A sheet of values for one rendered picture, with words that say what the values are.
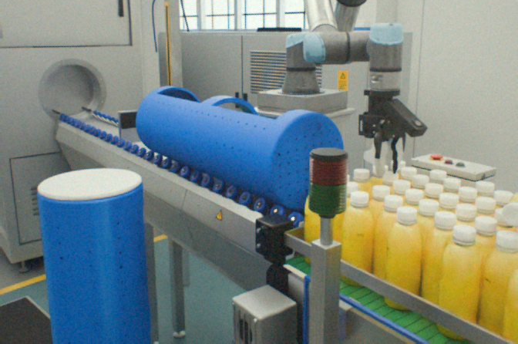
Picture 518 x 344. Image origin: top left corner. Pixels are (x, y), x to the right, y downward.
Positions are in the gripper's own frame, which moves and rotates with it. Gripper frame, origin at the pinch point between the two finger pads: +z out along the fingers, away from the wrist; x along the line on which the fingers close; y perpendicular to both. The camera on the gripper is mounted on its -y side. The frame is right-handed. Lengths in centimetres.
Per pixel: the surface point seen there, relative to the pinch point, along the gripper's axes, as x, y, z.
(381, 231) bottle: 16.1, -11.3, 7.5
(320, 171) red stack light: 42.0, -19.7, -12.4
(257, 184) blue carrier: 16.4, 32.8, 7.4
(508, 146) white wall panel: -263, 102, 54
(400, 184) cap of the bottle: 3.2, -5.8, 1.3
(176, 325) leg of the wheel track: 1, 124, 102
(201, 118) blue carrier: 14, 65, -7
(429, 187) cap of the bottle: -0.2, -11.4, 1.5
